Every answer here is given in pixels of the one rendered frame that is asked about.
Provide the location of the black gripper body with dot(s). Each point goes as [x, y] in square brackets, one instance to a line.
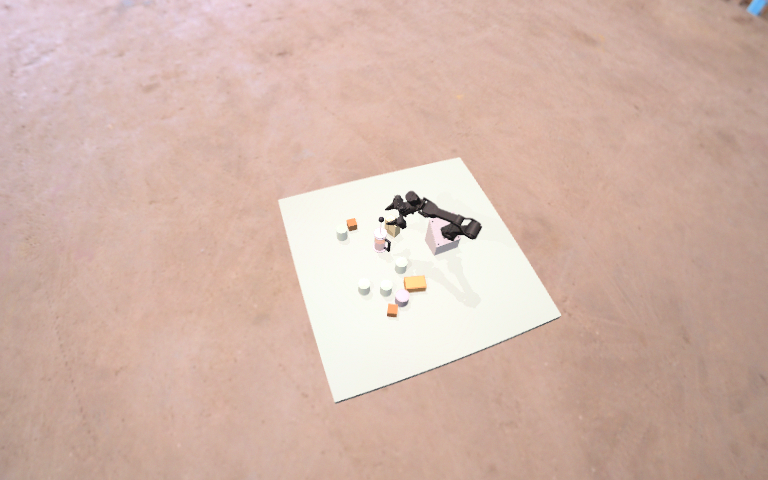
[400, 220]

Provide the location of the glass french press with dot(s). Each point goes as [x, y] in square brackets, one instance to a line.
[380, 240]

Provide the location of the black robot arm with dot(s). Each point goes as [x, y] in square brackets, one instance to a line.
[430, 209]

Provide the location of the beige rectangular block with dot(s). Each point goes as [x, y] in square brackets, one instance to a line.
[391, 229]

